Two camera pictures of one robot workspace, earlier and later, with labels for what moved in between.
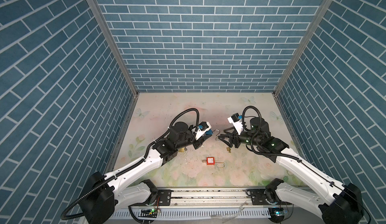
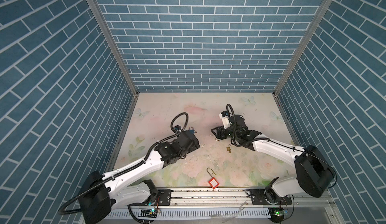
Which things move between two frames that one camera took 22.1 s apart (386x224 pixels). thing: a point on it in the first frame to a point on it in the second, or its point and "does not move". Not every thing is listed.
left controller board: x=149 y=213 does not move
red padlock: x=210 y=160 to x=212 y=181
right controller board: x=277 y=214 does not move
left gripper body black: x=197 y=143 to x=194 y=145
